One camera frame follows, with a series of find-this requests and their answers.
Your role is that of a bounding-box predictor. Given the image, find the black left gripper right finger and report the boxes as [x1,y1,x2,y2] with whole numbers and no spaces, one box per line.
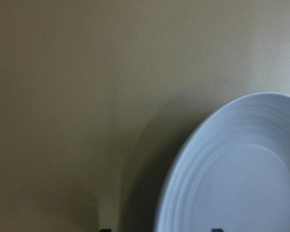
[211,228,223,232]

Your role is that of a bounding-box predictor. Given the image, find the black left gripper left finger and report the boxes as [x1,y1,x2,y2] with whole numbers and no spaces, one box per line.
[99,228,111,232]

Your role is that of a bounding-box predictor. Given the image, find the blue round plate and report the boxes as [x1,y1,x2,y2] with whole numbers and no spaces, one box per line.
[153,92,290,232]

